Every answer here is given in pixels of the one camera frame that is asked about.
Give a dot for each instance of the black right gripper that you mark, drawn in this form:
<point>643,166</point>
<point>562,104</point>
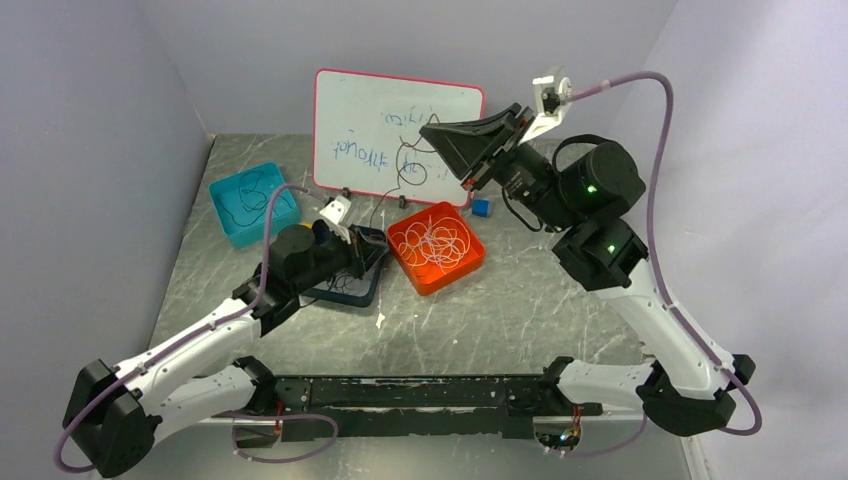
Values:
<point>463,144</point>

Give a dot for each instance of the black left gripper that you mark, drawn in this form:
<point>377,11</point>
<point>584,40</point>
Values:
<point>354,262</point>

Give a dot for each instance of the navy blue tray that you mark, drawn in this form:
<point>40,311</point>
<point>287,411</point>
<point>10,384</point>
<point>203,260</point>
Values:
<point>344,289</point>

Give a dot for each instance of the orange plastic bin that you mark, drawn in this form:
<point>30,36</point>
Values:
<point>435,247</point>

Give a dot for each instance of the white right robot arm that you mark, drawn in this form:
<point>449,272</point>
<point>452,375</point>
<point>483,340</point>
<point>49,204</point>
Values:
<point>687,388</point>

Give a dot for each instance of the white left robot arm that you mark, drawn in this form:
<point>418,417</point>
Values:
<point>117,413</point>

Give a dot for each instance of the blue cube block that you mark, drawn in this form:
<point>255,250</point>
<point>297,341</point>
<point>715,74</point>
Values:
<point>481,208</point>

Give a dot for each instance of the teal plastic bin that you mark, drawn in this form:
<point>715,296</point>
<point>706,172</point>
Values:
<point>240,201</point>

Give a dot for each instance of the red framed whiteboard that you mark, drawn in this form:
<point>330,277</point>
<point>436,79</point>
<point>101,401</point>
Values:
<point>366,134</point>

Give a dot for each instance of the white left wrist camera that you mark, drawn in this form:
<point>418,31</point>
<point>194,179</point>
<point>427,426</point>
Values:
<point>334,214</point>

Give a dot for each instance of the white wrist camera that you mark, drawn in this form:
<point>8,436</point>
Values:
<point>551,97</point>
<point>334,214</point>

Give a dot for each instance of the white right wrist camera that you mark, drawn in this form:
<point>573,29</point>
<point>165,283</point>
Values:
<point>551,97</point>

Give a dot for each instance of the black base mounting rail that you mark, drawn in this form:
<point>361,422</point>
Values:
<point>509,405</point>

